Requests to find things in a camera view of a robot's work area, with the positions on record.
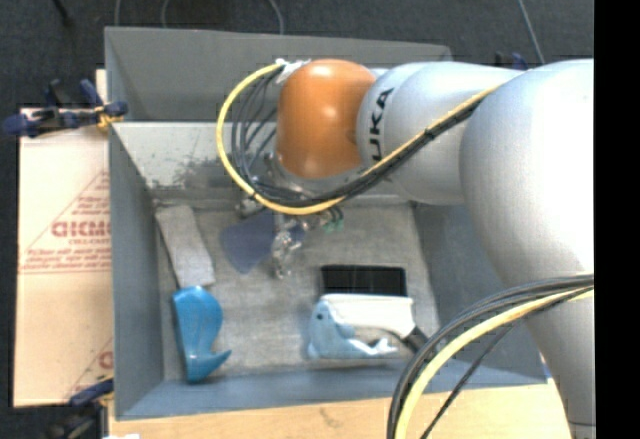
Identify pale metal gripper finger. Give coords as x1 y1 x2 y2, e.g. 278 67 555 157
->
271 229 292 280
287 221 306 259

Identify grey metal bin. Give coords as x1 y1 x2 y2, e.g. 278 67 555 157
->
103 25 552 421

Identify black flat block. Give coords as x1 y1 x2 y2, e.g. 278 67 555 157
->
319 265 407 299

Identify grey flat block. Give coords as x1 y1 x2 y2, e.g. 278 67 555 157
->
153 204 218 289

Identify light blue toy whale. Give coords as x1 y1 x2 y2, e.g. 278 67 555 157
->
305 300 402 361

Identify white rectangular box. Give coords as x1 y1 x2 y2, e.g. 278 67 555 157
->
318 293 418 337

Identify blue plastic scoop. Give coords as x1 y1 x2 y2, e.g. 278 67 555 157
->
170 284 233 385

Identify brown cardboard board, red print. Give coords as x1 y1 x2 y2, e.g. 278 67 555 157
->
11 68 116 409

